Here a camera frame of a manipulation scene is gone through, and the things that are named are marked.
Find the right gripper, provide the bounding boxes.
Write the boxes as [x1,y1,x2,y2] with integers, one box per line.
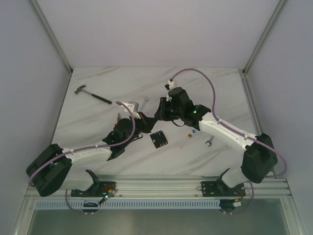
[154,97,183,121]

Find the black fuse box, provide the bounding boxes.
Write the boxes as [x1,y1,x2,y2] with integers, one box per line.
[150,131,168,149]

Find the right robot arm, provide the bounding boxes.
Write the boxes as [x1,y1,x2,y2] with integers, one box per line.
[155,87,278,196]

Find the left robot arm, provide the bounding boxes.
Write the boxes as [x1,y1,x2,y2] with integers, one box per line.
[26,113,157,197]

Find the silver wrench centre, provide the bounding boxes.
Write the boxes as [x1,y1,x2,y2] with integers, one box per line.
[138,96,150,112]

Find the silver wrench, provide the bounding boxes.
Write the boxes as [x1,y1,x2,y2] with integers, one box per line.
[138,96,150,112]
[205,136,215,147]

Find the silver wrench right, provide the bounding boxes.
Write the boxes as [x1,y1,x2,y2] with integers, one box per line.
[205,136,215,147]

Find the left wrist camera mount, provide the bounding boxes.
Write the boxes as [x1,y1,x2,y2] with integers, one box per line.
[120,101,139,117]

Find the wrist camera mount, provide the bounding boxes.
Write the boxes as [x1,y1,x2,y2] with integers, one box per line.
[120,101,139,117]
[164,79,177,91]

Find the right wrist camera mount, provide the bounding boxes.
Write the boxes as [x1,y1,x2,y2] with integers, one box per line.
[164,79,177,91]

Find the orange handled pliers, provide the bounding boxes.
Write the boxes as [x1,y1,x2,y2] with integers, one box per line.
[115,113,121,125]

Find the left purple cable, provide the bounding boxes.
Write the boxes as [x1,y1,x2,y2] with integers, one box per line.
[28,100,136,216]

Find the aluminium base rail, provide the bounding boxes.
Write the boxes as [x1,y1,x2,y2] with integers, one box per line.
[24,176,292,213]

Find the black handled hammer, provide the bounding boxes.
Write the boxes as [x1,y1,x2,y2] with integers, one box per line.
[74,85,112,105]

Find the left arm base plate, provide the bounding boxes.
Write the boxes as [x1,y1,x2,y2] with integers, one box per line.
[70,181,116,197]

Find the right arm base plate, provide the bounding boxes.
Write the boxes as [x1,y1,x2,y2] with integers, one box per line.
[199,181,246,197]

